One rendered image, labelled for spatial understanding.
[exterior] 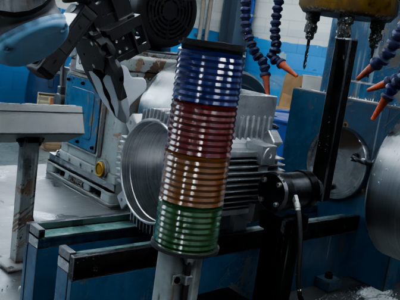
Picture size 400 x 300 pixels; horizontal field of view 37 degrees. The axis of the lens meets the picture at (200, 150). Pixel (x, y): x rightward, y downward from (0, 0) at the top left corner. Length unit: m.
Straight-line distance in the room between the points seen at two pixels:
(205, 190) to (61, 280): 0.35
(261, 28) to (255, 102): 7.29
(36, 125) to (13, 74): 5.79
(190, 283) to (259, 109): 0.45
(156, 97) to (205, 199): 0.79
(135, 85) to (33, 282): 0.32
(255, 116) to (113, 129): 0.54
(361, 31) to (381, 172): 0.53
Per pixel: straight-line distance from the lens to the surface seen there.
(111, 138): 1.41
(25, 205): 1.04
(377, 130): 1.18
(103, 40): 0.84
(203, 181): 0.51
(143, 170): 0.98
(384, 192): 0.90
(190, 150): 0.51
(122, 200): 0.96
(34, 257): 0.88
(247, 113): 0.93
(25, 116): 0.99
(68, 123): 1.02
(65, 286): 0.81
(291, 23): 7.88
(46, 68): 0.82
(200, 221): 0.52
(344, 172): 1.21
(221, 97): 0.50
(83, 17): 0.84
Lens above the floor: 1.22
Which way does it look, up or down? 10 degrees down
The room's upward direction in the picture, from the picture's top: 8 degrees clockwise
